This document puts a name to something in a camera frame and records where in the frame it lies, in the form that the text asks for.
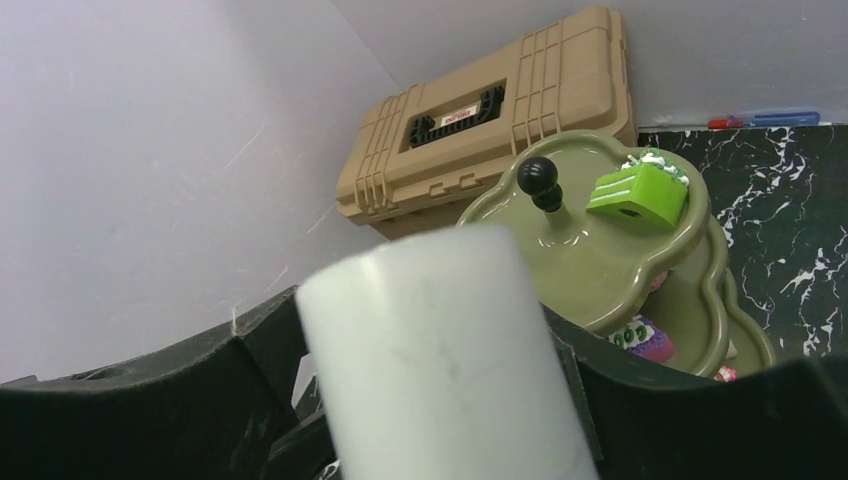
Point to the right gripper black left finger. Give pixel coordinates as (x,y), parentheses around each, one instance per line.
(214,406)

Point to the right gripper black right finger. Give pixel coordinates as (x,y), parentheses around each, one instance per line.
(643,420)

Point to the green three-tier serving stand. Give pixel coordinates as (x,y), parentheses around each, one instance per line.
(595,270)

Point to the white plastic tongs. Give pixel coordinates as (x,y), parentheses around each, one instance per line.
(434,361)

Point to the green cube sweet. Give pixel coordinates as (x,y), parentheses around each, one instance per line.
(650,187)

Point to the purple frosted cake slice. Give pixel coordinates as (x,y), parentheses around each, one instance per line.
(643,338)

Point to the pink sprinkled cake slice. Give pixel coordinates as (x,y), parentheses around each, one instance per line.
(725,374)

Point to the tan plastic toolbox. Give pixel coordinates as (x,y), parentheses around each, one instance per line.
(421,157)

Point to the blue red marker pen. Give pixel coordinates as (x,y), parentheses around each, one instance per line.
(767,120)

